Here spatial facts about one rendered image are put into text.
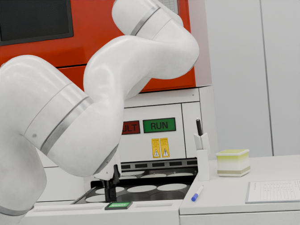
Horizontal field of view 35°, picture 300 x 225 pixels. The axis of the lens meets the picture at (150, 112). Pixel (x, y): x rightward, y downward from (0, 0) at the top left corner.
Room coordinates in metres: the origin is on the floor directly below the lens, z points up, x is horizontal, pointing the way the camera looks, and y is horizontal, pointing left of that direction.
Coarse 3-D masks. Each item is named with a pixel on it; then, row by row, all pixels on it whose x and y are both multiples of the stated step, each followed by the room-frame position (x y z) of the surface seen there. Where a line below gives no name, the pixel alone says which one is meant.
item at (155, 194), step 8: (144, 184) 1.67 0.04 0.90; (152, 184) 1.66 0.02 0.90; (160, 184) 1.65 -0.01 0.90; (120, 192) 1.58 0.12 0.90; (128, 192) 1.57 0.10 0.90; (136, 192) 1.56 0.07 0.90; (144, 192) 1.54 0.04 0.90; (152, 192) 1.53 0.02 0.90; (160, 192) 1.52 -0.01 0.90; (168, 192) 1.51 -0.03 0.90; (176, 192) 1.50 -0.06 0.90; (184, 192) 1.49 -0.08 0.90; (80, 200) 1.52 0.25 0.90; (120, 200) 1.46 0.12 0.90; (128, 200) 1.45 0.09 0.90; (136, 200) 1.44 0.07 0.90; (144, 200) 1.43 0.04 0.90; (152, 200) 1.42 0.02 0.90
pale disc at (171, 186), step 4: (168, 184) 1.63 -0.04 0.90; (172, 184) 1.63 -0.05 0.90; (176, 184) 1.62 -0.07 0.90; (180, 184) 1.61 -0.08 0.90; (184, 184) 1.61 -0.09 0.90; (160, 188) 1.58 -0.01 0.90; (164, 188) 1.58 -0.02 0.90; (168, 188) 1.57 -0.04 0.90; (172, 188) 1.56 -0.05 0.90; (176, 188) 1.56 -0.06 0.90; (180, 188) 1.55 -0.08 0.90
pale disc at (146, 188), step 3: (138, 186) 1.65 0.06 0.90; (141, 186) 1.65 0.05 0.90; (144, 186) 1.64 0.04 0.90; (147, 186) 1.63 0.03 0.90; (150, 186) 1.63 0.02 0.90; (153, 186) 1.62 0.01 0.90; (129, 189) 1.61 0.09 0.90; (132, 189) 1.61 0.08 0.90; (135, 189) 1.60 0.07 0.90; (138, 189) 1.60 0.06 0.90; (141, 189) 1.59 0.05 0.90; (144, 189) 1.59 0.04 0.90; (147, 189) 1.58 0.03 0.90; (150, 189) 1.58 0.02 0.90
